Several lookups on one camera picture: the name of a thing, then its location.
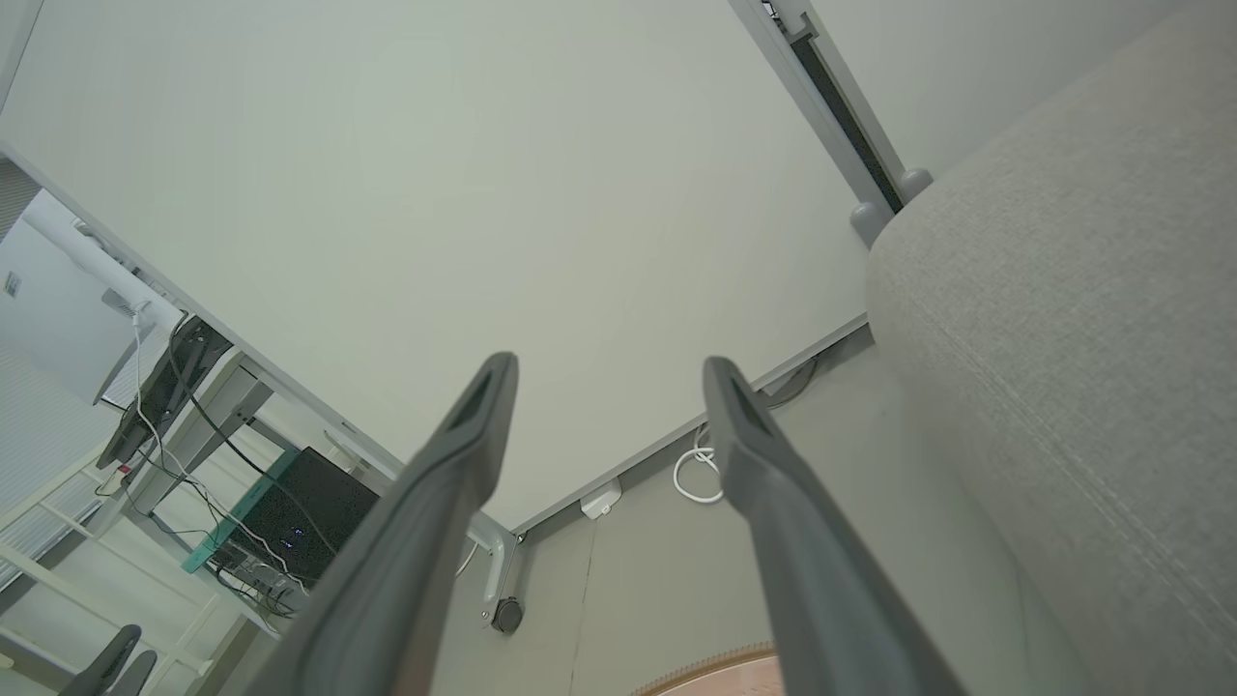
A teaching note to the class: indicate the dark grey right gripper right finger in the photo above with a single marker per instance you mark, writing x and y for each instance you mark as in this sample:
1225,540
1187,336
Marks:
821,580

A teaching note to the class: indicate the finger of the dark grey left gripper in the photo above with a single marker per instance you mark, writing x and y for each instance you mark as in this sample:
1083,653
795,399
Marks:
137,677
101,662

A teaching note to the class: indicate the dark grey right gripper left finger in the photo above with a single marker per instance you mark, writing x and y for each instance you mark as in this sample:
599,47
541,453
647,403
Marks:
406,561

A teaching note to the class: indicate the grey fabric sofa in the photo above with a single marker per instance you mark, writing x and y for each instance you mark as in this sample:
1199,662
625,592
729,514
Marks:
1063,338

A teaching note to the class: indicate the white slatted rack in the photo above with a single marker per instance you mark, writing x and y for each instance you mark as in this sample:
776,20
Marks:
77,580

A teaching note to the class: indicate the black computer tower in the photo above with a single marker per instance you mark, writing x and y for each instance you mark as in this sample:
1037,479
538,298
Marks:
309,503

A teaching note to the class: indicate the black caster wheel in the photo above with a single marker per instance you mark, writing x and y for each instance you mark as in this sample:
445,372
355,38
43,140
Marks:
506,615

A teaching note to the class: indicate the beige perforated laundry basket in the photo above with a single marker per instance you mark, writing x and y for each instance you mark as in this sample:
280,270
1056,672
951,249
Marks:
744,681

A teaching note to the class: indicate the teal board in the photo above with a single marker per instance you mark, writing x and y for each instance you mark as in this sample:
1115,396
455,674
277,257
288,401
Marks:
207,551

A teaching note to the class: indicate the grey desk leg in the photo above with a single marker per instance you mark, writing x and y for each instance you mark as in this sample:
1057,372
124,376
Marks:
208,425

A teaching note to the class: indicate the black monitor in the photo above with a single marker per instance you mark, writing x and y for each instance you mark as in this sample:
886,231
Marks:
164,387

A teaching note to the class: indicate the white round pipe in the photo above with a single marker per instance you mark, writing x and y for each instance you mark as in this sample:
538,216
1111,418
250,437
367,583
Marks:
97,261

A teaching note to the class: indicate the white partition foot bracket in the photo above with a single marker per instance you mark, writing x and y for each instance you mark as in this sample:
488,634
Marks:
495,565

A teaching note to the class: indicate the grey metal partition post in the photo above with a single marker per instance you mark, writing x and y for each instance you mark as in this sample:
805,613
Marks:
831,106

